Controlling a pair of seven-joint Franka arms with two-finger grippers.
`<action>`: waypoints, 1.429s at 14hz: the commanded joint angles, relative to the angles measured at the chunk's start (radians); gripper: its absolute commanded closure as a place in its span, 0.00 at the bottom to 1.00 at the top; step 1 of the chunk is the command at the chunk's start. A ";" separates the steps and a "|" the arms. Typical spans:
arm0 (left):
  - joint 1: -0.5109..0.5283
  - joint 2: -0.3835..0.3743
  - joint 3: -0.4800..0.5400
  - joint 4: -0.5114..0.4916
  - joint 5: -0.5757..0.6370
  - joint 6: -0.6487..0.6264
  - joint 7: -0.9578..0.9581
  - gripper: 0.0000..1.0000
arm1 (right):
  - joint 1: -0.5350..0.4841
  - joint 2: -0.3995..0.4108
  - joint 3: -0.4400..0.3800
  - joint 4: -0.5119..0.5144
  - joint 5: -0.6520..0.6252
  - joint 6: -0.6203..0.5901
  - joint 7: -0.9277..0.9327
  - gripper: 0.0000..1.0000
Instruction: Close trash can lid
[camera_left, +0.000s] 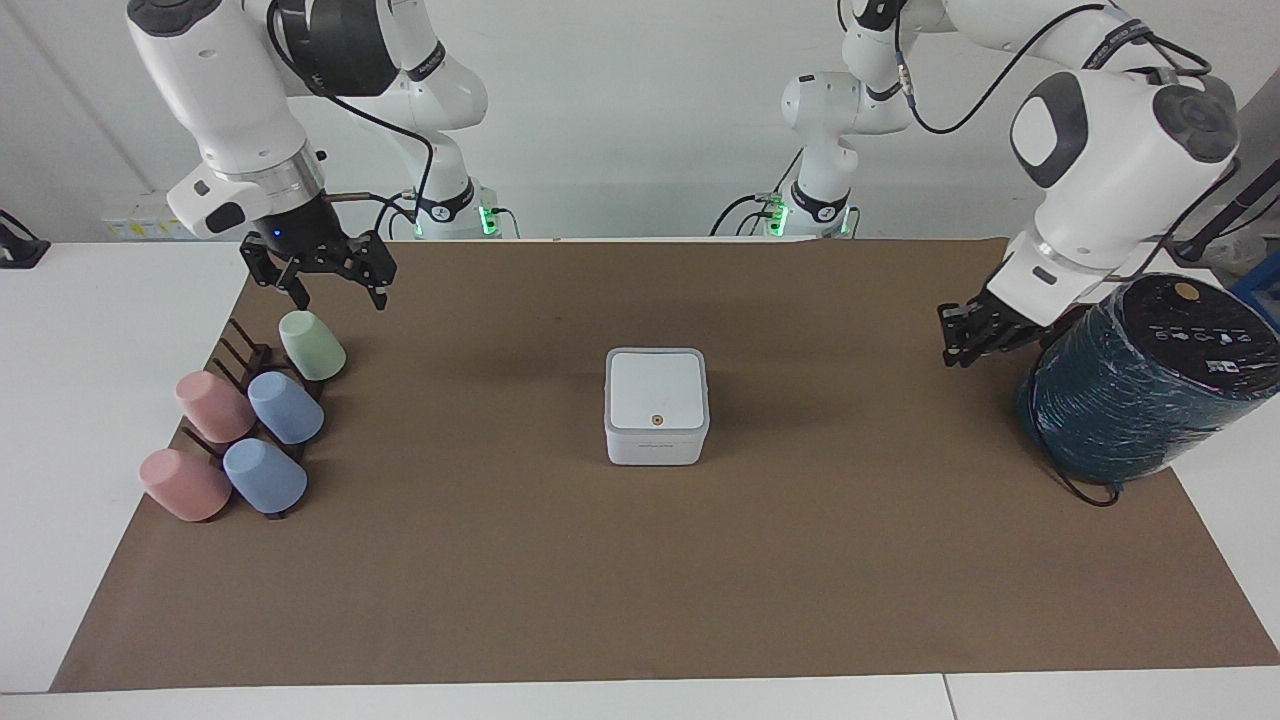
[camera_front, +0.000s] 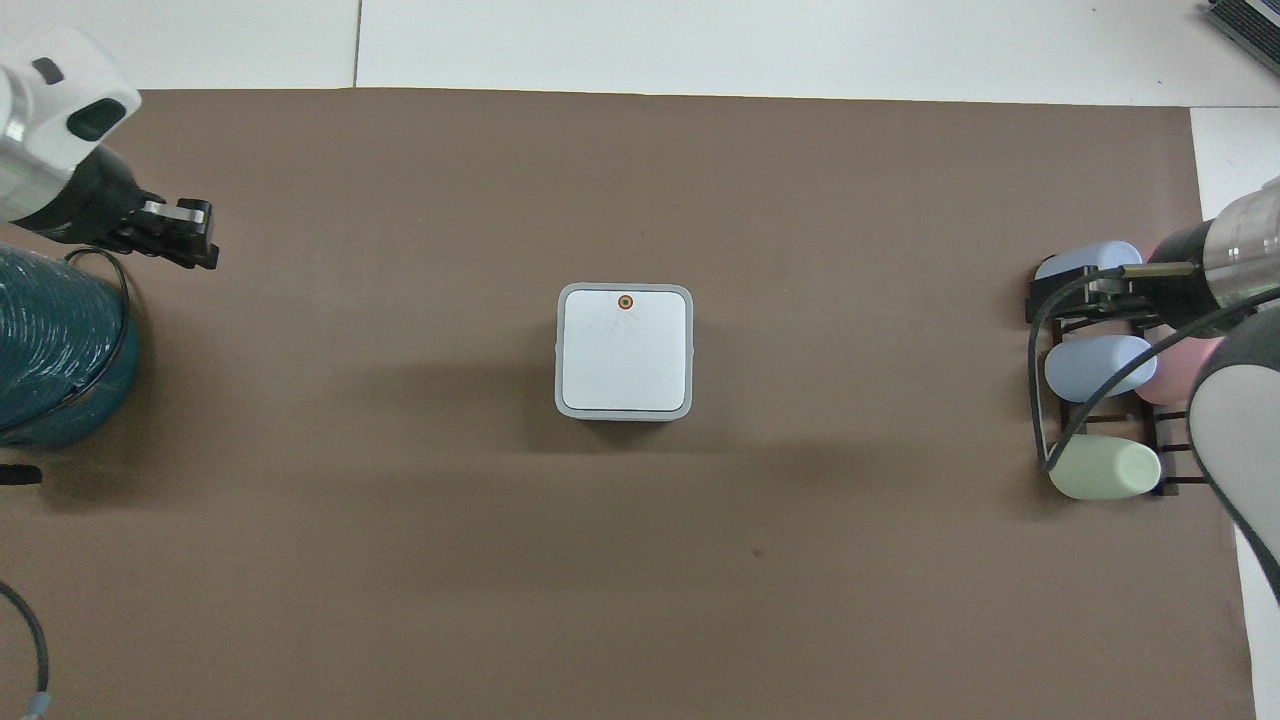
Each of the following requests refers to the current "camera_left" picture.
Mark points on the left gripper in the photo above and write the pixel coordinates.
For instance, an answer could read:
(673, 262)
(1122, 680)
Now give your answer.
(1008, 325)

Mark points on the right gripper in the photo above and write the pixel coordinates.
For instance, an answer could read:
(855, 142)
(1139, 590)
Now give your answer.
(300, 240)

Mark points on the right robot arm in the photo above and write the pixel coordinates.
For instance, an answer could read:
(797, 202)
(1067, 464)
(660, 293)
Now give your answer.
(225, 95)

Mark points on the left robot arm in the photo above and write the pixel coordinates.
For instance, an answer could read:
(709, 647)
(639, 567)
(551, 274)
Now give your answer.
(1110, 160)

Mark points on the white square trash can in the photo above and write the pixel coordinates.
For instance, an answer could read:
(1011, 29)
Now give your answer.
(656, 405)

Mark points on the green cup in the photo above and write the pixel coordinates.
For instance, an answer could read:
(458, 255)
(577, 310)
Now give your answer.
(312, 347)

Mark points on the brown cup rack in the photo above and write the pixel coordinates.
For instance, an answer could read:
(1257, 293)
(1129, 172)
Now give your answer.
(250, 352)

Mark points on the blue cup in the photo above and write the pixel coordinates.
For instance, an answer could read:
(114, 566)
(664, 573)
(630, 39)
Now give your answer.
(286, 408)
(265, 477)

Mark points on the pink cup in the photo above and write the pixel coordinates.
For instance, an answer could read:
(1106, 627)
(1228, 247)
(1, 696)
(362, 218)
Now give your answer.
(214, 407)
(186, 486)

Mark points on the black stand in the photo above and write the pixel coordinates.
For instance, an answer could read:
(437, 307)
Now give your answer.
(18, 245)
(1225, 215)

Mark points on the blue box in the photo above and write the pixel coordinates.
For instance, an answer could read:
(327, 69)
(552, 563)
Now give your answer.
(1262, 300)

